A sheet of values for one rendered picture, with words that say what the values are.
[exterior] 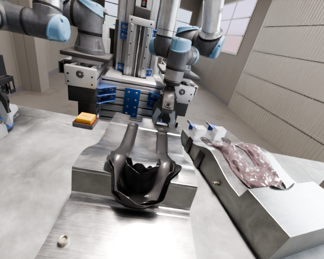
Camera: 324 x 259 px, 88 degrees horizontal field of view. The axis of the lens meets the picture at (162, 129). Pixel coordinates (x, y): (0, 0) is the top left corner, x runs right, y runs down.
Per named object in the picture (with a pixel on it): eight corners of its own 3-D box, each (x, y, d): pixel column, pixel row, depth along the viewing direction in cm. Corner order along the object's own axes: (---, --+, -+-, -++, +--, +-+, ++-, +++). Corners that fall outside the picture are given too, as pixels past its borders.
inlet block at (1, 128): (11, 119, 64) (8, 106, 62) (26, 121, 65) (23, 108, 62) (-18, 137, 53) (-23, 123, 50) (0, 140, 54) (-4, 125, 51)
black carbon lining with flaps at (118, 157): (127, 126, 64) (130, 103, 60) (168, 134, 66) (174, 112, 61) (95, 207, 34) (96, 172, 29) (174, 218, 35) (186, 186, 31)
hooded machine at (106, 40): (93, 59, 609) (94, 21, 555) (109, 62, 621) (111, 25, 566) (89, 61, 552) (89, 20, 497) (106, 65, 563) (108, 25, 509)
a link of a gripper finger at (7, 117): (28, 118, 59) (14, 93, 54) (16, 127, 54) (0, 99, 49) (19, 119, 59) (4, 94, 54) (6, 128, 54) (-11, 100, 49)
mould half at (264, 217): (179, 139, 78) (185, 117, 73) (224, 140, 87) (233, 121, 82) (262, 264, 37) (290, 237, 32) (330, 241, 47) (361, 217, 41)
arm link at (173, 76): (185, 73, 63) (164, 68, 62) (182, 85, 65) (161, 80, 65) (182, 70, 70) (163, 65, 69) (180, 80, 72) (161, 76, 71)
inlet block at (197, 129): (182, 125, 85) (185, 115, 83) (191, 125, 87) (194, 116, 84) (193, 139, 75) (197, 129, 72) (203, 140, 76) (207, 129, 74)
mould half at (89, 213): (114, 131, 72) (117, 102, 66) (173, 142, 75) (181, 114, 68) (38, 277, 28) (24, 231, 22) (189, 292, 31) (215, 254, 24)
